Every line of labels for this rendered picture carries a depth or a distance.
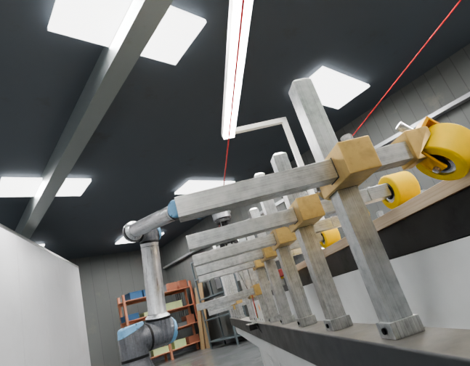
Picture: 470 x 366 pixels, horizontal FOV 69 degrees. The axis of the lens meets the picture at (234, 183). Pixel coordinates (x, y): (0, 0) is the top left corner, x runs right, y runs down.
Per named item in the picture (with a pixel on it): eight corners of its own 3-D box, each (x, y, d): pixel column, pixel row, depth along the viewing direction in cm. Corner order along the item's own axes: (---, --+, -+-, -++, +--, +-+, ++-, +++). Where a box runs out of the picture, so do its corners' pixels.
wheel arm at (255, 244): (194, 266, 93) (191, 253, 94) (195, 268, 96) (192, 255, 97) (360, 219, 101) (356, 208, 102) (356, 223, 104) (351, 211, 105)
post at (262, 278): (277, 342, 137) (243, 228, 153) (276, 341, 140) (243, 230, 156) (286, 339, 137) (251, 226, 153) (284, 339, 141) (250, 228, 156)
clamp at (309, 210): (301, 221, 70) (293, 198, 71) (287, 235, 82) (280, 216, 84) (328, 213, 71) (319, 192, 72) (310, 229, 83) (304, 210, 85)
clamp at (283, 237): (278, 245, 93) (272, 226, 95) (269, 253, 106) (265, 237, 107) (299, 239, 94) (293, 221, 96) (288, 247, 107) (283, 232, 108)
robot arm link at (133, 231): (113, 226, 211) (176, 194, 166) (132, 225, 220) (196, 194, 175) (115, 245, 208) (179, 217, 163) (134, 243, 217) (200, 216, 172)
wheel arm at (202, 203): (178, 217, 46) (173, 197, 47) (180, 223, 49) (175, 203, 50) (415, 157, 52) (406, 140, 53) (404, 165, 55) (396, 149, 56)
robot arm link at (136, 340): (115, 363, 190) (111, 330, 195) (144, 353, 202) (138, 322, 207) (128, 360, 180) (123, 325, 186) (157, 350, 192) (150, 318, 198)
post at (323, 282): (347, 366, 67) (271, 152, 83) (341, 364, 71) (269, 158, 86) (363, 360, 68) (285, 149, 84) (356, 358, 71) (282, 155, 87)
